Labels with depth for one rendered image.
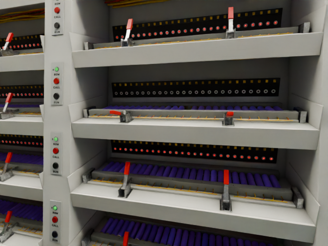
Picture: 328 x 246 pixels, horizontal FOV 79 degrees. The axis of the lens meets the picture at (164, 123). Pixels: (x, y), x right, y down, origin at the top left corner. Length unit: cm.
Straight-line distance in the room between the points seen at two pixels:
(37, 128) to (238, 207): 60
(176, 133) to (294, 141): 26
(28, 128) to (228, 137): 58
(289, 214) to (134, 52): 53
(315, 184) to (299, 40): 31
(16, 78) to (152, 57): 71
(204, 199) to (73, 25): 60
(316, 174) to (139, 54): 49
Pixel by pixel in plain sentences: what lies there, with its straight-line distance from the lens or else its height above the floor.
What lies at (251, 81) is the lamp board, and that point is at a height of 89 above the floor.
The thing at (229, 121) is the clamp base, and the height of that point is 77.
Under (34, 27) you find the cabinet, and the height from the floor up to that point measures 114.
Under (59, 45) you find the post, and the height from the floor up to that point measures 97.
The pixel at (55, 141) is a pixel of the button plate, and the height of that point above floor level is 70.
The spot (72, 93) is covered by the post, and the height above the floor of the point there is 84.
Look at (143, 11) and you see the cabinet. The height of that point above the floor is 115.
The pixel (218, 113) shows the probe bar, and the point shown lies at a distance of 53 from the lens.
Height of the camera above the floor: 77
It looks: 1 degrees down
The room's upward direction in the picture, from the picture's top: 1 degrees clockwise
